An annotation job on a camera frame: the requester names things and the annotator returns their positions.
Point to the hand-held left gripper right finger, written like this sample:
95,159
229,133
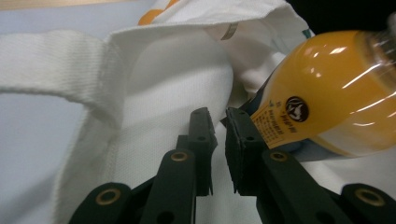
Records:
241,152

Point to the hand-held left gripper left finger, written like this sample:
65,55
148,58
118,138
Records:
201,146

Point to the white canvas tote bag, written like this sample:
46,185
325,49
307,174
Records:
162,93

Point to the orange juice bottle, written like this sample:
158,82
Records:
330,93

